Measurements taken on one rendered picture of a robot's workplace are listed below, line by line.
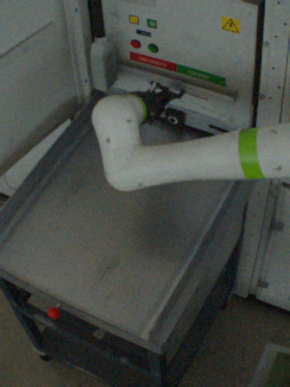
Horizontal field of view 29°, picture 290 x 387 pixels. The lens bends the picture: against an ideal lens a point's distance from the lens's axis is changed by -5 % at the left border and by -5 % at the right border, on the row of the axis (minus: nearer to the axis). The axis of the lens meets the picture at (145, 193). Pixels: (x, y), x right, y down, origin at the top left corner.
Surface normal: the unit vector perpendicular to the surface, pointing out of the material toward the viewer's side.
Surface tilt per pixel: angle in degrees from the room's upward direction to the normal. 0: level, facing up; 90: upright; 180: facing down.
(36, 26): 90
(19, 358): 0
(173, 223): 0
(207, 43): 90
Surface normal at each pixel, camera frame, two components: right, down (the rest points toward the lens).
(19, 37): 0.77, 0.47
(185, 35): -0.47, 0.70
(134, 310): -0.05, -0.63
